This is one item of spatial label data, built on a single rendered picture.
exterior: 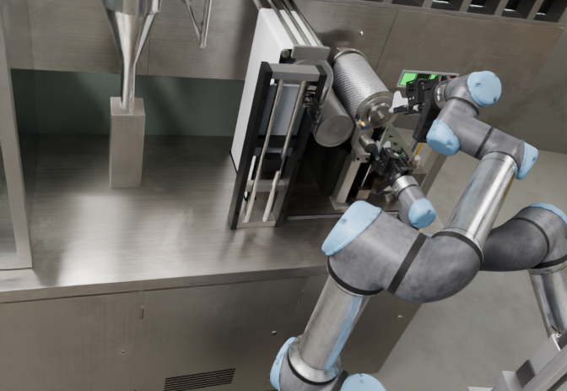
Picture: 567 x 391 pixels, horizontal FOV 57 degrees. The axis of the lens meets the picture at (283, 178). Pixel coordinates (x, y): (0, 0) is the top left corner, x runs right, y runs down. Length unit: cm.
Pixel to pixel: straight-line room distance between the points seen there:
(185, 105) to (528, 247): 115
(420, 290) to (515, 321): 225
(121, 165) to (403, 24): 105
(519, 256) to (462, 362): 154
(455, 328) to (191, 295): 165
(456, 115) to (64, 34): 111
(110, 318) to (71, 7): 88
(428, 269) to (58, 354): 118
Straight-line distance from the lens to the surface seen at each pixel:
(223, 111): 187
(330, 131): 160
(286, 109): 137
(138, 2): 132
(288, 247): 158
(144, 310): 159
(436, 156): 267
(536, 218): 135
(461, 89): 122
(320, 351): 110
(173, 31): 168
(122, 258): 148
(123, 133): 154
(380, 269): 89
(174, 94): 180
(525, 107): 441
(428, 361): 269
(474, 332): 293
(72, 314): 158
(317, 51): 140
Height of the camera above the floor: 203
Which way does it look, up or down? 39 degrees down
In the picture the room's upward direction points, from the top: 16 degrees clockwise
